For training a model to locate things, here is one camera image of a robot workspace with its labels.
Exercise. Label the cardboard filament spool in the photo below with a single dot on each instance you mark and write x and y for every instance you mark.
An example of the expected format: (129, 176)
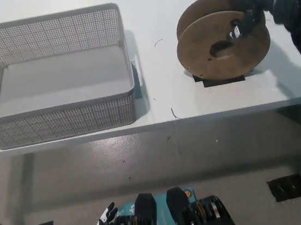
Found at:
(201, 57)

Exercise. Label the short curved black filament scrap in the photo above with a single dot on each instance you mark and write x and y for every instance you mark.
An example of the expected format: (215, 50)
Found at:
(158, 42)

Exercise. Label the hooked black filament scrap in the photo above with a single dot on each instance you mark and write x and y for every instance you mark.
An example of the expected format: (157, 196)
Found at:
(175, 114)

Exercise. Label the black tape patch on table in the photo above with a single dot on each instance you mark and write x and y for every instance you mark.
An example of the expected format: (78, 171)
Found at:
(218, 82)

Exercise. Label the grey perforated plastic basket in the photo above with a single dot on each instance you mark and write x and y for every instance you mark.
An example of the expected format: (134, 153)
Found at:
(52, 75)

